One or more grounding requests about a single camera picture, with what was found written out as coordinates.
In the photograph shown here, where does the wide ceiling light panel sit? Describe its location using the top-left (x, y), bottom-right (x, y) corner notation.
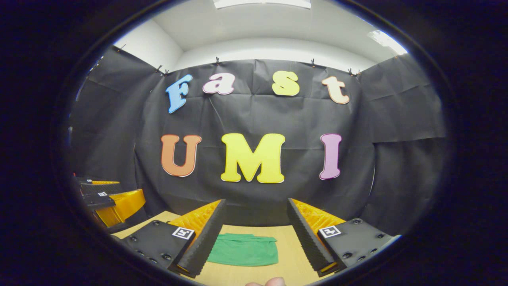
top-left (212, 0), bottom-right (312, 10)

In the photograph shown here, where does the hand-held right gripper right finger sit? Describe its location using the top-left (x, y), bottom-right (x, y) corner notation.
top-left (287, 198), bottom-right (401, 278)

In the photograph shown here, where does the green T-shirt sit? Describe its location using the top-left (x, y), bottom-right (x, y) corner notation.
top-left (206, 233), bottom-right (279, 267)

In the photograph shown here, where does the narrow ceiling light strip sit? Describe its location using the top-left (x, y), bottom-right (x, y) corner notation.
top-left (367, 30), bottom-right (408, 56)

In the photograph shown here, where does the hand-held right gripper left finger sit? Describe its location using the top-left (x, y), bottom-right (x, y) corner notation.
top-left (111, 199), bottom-right (227, 278)

